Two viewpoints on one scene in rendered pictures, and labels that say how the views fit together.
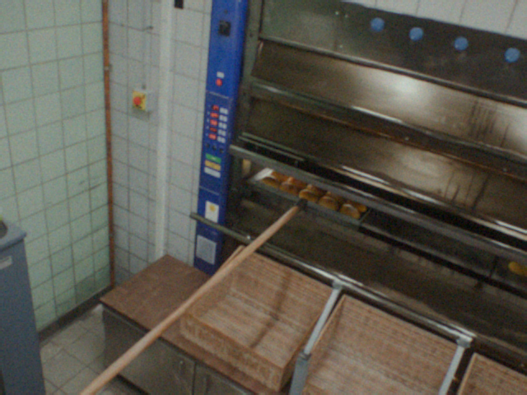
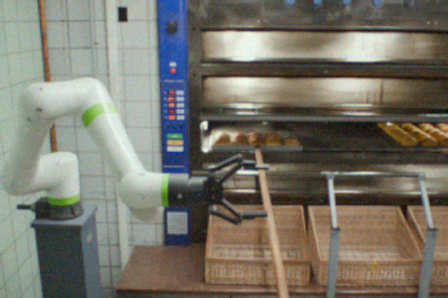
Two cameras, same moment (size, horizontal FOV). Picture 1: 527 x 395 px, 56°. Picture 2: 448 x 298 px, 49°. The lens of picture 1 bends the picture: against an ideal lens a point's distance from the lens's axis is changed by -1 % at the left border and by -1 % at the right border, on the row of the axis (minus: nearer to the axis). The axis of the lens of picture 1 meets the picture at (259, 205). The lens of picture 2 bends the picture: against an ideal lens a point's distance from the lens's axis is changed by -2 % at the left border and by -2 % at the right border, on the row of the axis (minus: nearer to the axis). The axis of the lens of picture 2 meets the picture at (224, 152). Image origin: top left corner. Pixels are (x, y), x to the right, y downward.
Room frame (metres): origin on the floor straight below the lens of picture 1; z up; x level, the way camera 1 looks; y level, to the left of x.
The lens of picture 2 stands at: (-0.42, 1.22, 1.95)
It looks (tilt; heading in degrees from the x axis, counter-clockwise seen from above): 15 degrees down; 334
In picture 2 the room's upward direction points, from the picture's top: straight up
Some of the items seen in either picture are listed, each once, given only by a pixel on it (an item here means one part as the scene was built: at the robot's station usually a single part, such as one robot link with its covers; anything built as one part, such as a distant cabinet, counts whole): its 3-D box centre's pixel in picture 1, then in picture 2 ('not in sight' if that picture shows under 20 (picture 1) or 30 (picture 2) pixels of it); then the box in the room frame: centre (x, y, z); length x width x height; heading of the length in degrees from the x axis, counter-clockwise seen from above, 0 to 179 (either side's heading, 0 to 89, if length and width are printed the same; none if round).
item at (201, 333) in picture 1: (258, 312); (256, 242); (1.81, -0.07, 0.72); 0.56 x 0.49 x 0.28; 61
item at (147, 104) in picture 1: (143, 99); not in sight; (2.44, 0.65, 1.46); 0.10 x 0.07 x 0.10; 62
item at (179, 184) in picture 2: not in sight; (180, 189); (0.80, 0.76, 1.49); 0.12 x 0.06 x 0.09; 153
